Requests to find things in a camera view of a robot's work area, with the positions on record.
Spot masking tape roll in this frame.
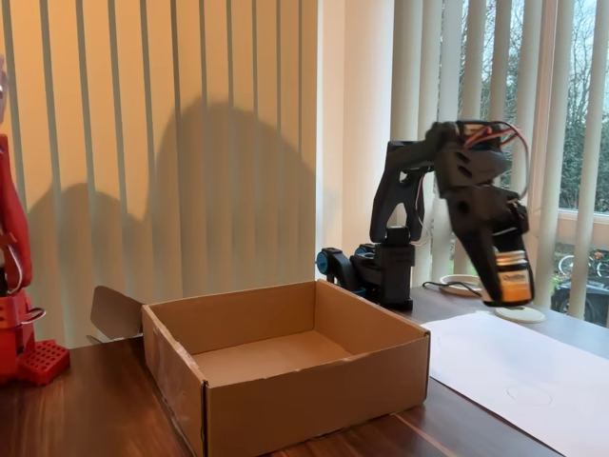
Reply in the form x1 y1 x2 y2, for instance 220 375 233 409
439 273 484 299

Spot white paper sheet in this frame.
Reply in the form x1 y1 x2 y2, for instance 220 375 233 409
421 311 609 457

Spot thin black cable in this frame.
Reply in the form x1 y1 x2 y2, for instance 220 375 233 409
422 280 481 292

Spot open cardboard box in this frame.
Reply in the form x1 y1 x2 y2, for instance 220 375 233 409
86 279 432 457

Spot cream vertical blinds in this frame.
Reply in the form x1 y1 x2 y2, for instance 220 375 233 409
0 0 318 348

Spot white round desk grommet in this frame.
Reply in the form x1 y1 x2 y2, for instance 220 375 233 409
492 304 547 325

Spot black blue table clamp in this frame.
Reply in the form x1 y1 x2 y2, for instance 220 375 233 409
316 246 382 299

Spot white vertical window blinds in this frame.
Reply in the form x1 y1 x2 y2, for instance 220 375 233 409
392 0 609 329

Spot small silver tin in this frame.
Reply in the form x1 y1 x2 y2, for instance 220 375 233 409
494 250 532 304

